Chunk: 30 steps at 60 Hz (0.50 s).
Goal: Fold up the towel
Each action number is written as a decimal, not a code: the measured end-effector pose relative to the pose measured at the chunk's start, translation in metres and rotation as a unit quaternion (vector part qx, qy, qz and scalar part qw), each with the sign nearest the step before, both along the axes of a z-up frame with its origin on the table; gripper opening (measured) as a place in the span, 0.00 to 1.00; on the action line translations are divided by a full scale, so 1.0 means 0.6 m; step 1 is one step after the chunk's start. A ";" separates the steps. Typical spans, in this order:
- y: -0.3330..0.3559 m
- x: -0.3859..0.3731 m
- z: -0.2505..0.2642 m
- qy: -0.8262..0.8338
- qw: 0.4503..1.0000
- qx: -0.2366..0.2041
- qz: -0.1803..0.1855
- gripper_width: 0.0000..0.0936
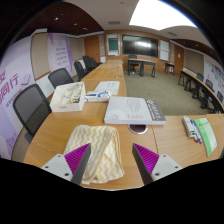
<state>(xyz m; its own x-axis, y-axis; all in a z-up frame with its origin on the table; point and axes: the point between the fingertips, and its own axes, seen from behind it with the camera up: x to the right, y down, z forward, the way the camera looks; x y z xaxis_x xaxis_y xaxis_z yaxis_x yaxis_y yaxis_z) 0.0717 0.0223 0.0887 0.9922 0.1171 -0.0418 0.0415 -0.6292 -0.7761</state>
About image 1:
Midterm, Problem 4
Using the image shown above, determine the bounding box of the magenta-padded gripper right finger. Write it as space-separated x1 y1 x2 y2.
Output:
130 143 183 186

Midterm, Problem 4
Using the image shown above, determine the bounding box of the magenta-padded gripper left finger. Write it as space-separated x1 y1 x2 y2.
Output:
39 142 92 186

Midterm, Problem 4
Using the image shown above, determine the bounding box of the yellow white zigzag towel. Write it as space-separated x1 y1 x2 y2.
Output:
63 124 125 185

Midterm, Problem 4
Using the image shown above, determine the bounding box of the round black table grommet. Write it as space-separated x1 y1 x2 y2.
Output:
127 123 149 135

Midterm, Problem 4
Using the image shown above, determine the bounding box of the large white book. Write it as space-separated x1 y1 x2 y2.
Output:
103 96 167 126

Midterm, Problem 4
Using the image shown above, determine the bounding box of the pack of marker pens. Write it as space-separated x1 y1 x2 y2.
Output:
181 115 203 144

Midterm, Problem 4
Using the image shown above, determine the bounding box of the open white cardboard box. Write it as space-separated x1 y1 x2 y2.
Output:
49 81 87 113

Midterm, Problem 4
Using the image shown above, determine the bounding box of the green booklet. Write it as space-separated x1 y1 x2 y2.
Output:
193 116 218 158

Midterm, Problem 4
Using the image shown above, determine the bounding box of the small white blue box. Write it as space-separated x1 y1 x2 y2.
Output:
83 90 112 103

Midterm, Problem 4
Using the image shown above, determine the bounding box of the black mesh office chair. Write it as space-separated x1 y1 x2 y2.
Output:
47 67 75 90
12 83 53 144

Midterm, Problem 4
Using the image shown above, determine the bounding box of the white printed paper sheet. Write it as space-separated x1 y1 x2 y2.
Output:
94 80 121 97

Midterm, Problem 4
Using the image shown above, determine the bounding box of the long wooden side table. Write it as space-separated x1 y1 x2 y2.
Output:
177 69 224 114

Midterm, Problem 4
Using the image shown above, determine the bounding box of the black office chairs group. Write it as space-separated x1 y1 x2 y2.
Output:
73 54 104 81
191 72 224 113

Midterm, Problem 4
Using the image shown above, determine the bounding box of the dark-legged wooden desk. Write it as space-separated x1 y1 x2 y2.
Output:
127 57 157 78

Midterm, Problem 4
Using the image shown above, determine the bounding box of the small wooden desk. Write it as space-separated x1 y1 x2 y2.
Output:
164 61 176 75

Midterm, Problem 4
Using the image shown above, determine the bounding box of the brown wooden door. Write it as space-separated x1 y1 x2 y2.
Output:
173 44 185 76

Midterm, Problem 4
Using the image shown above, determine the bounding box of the bright ceiling light panel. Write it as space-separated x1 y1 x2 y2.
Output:
128 0 198 31

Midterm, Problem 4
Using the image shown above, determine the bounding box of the purple wall banner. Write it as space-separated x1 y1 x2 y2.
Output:
46 32 75 78

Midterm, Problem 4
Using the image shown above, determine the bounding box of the white wall whiteboard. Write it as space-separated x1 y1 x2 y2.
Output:
159 39 171 62

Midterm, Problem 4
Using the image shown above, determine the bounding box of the black wall display screen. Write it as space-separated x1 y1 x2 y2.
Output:
121 34 159 58

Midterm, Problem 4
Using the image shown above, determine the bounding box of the green-tinted wall whiteboard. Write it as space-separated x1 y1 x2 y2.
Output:
106 33 120 57

